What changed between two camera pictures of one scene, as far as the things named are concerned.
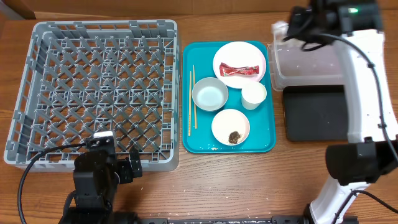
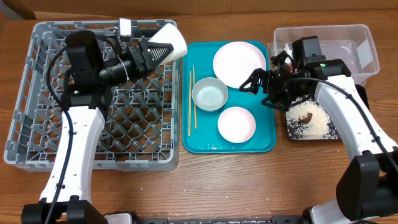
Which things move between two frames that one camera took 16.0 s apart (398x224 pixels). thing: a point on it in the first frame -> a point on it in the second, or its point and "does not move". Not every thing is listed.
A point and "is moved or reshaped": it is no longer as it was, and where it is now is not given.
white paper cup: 253,93 -> 170,34
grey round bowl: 209,94 does not move
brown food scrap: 233,137 -> 305,119
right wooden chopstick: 196,126 does not move
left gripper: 125,171 -> 138,58
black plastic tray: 316,112 does not move
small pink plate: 231,127 is moved or reshaped
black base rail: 277,219 does not move
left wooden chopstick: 189,103 does not move
